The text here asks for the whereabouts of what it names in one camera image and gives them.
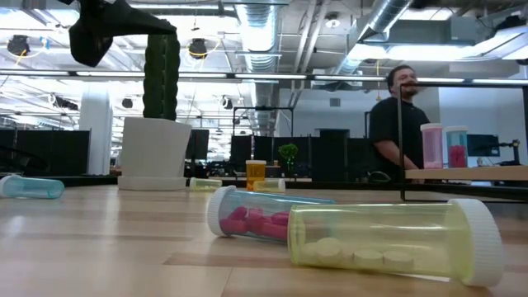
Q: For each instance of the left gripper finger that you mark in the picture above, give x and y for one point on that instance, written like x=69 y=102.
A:
x=115 y=22
x=88 y=45

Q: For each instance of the teal medicine bottle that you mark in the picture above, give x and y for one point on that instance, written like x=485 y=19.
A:
x=33 y=187

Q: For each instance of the yellow medicine bottle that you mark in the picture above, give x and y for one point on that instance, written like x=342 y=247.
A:
x=272 y=185
x=204 y=184

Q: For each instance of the pink medicine bottle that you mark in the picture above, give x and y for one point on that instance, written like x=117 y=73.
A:
x=432 y=148

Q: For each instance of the blue bottle with red pills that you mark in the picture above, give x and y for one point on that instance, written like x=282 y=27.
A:
x=247 y=214
x=456 y=152

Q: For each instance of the large orange medicine bottle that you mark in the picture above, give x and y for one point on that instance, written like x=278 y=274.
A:
x=255 y=175

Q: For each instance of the wooden shelf board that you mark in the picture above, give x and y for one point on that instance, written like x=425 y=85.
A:
x=466 y=173

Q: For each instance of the green cactus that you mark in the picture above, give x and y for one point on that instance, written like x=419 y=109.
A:
x=161 y=82

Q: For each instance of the white column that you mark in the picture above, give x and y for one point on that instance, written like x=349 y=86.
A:
x=95 y=136

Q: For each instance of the black partition panel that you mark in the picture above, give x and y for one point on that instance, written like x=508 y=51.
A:
x=330 y=156
x=49 y=152

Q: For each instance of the white plant pot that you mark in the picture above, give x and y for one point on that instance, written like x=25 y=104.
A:
x=152 y=148

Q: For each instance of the ceiling light strip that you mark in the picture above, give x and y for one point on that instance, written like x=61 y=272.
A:
x=268 y=76

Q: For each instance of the green potted plant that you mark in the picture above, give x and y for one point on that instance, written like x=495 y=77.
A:
x=288 y=152

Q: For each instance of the person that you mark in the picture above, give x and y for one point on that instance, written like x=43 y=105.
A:
x=387 y=123

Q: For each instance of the yellow bottle with white tablets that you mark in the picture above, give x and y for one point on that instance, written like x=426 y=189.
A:
x=392 y=243

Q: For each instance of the black computer monitor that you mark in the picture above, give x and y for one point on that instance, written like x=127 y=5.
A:
x=482 y=145

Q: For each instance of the black desk stand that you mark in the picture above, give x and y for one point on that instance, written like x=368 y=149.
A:
x=515 y=150

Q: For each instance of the black ceiling camera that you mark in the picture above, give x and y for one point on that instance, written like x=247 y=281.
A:
x=18 y=44
x=198 y=47

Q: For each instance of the silver ventilation duct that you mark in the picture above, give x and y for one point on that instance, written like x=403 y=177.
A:
x=383 y=16
x=257 y=24

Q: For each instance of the black gantry frame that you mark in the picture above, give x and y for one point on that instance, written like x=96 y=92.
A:
x=262 y=108

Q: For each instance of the black metal table frame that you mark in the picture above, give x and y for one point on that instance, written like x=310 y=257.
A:
x=350 y=185

